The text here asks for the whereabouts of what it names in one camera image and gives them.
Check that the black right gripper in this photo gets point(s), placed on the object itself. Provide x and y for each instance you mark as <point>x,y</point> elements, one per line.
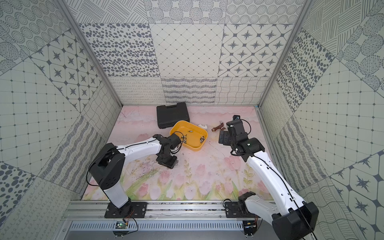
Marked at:
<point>224,136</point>

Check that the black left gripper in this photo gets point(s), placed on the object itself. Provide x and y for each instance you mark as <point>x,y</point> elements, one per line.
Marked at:
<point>167,160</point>

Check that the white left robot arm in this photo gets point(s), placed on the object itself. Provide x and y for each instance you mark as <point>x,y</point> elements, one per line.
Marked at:
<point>107,167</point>

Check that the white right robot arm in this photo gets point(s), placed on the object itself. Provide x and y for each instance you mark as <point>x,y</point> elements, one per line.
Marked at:
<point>290,216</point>

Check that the yellow plastic storage box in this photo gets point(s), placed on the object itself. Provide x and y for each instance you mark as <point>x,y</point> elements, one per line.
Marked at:
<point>194,142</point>

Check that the brown water tap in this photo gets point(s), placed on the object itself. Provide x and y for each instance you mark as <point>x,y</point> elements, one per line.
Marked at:
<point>219,127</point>

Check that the white pipe tee fitting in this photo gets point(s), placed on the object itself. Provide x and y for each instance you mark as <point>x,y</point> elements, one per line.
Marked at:
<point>203,126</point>

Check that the black plastic tool case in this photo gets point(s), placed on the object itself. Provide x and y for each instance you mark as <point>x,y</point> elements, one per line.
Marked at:
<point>168,116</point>

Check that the small green circuit board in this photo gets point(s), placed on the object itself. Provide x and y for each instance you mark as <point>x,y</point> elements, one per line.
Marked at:
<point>121,225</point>

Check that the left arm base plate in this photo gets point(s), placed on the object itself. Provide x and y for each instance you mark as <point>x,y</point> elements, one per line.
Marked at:
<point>129,209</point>

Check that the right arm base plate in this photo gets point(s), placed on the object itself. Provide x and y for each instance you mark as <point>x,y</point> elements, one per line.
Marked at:
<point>235,209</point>

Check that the aluminium mounting rail frame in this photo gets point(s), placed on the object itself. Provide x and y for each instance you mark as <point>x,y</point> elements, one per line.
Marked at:
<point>160,216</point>

